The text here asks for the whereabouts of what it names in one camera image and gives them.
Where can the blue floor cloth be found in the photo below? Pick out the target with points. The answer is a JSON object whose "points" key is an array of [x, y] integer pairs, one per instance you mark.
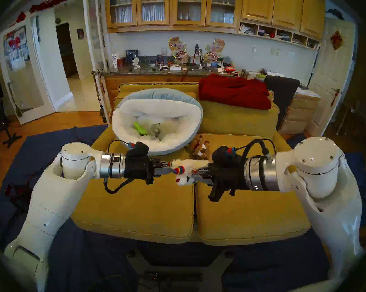
{"points": [[34, 148]]}

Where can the red paper wall decoration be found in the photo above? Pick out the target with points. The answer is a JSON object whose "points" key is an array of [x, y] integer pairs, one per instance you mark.
{"points": [[21, 17]]}

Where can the cartoon child wall decoration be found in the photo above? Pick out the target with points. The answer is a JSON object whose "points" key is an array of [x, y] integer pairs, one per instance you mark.
{"points": [[214, 48], [177, 48]]}

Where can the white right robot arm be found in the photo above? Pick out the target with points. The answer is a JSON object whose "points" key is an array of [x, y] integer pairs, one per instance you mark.
{"points": [[331, 203]]}

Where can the wooden wall cabinets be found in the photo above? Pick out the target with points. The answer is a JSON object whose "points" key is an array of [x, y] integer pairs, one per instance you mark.
{"points": [[259, 5]]}

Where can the white and blue dog bed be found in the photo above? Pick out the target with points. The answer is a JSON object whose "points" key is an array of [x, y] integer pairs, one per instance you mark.
{"points": [[170, 112]]}

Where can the red tinsel garland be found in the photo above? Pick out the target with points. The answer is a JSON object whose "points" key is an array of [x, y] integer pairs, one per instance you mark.
{"points": [[55, 0]]}

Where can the yellow sofa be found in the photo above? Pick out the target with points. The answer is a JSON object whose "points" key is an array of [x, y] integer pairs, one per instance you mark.
{"points": [[240, 124]]}

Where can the white panel door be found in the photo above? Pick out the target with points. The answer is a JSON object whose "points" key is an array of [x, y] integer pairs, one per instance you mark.
{"points": [[328, 69]]}

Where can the dark blue box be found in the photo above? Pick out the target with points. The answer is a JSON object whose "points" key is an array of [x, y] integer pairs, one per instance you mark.
{"points": [[131, 55]]}

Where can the yellow back cushion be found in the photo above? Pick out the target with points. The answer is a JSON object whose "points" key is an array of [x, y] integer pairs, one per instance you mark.
{"points": [[237, 121]]}

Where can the white fluffy plush toy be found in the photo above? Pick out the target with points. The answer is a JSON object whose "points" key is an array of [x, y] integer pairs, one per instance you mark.
{"points": [[187, 165]]}

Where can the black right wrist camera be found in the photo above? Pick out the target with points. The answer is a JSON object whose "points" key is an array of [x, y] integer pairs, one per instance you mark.
{"points": [[224, 156]]}

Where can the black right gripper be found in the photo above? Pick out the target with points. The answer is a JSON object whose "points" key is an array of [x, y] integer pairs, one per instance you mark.
{"points": [[228, 179]]}

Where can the red blanket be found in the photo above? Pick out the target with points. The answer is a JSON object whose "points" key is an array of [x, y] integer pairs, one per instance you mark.
{"points": [[231, 92]]}

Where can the long hanging shoehorn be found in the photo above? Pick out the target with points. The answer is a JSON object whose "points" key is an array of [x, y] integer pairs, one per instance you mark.
{"points": [[18, 112]]}

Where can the stack of papers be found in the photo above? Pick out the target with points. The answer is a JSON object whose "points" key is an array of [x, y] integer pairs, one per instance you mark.
{"points": [[307, 92]]}

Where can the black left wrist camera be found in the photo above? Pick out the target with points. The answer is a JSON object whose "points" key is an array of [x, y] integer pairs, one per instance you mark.
{"points": [[140, 148]]}

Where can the white lotion bottle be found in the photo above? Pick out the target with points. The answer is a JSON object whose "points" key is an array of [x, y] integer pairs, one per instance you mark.
{"points": [[115, 61]]}

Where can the green cactus plush toy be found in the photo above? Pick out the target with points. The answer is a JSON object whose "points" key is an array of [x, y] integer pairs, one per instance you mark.
{"points": [[139, 128]]}

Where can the chrome faucet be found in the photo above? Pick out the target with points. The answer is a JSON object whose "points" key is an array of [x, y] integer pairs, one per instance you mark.
{"points": [[201, 61]]}

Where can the red diamond door ornament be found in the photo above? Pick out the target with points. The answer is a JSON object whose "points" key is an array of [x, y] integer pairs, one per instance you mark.
{"points": [[336, 39]]}

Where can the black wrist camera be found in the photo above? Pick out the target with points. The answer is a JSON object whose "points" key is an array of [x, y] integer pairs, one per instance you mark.
{"points": [[224, 156], [140, 148]]}

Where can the granite counter with wood base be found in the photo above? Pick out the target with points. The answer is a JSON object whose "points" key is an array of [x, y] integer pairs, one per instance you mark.
{"points": [[131, 79]]}

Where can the red knot door decoration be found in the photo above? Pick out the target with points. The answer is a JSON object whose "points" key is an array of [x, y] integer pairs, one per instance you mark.
{"points": [[15, 42]]}

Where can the black wall decoration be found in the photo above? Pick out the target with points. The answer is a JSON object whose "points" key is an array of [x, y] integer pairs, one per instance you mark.
{"points": [[335, 12]]}

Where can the brown reindeer plush toy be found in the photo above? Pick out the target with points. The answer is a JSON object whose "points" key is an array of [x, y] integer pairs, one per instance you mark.
{"points": [[199, 145]]}

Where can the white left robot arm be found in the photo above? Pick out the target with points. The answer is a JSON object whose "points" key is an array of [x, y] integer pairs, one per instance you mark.
{"points": [[49, 203]]}

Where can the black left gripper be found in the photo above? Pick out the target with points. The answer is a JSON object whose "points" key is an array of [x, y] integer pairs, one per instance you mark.
{"points": [[137, 169]]}

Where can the dark upholstered chair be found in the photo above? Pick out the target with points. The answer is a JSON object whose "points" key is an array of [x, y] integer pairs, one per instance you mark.
{"points": [[281, 93]]}

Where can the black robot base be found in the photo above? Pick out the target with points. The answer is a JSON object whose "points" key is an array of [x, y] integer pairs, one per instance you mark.
{"points": [[140, 267]]}

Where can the white glass french door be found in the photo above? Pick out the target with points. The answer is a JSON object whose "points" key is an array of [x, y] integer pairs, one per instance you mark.
{"points": [[90, 36], [37, 116]]}

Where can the small framed hall picture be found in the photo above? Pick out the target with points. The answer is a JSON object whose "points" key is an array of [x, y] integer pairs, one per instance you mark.
{"points": [[80, 33]]}

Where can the wooden drawer cabinet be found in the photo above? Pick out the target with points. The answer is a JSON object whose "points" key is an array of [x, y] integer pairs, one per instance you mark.
{"points": [[298, 115]]}

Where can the small wall wreath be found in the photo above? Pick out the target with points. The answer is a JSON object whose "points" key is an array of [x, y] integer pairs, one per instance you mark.
{"points": [[58, 20]]}

